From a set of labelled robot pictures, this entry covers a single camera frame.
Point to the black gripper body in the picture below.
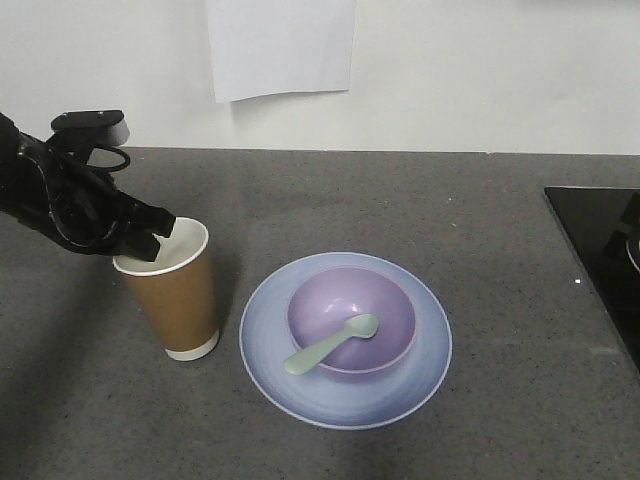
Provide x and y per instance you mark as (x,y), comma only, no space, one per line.
(66,194)

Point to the pale green plastic spoon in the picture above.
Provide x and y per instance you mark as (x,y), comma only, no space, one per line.
(363,326)

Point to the light blue plate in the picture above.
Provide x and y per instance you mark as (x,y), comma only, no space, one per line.
(327,398)

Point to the lilac plastic bowl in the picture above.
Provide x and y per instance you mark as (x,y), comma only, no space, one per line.
(320,306)

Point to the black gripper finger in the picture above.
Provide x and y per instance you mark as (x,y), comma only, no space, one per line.
(136,216)
(139,244)

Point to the black gas cooktop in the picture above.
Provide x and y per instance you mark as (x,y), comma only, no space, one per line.
(602,225)

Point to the brown paper cup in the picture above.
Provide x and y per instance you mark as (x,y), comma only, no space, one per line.
(176,291)

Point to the white paper sheet on wall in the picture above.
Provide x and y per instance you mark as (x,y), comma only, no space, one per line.
(262,48)

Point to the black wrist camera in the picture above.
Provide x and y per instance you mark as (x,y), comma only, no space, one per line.
(98,127)

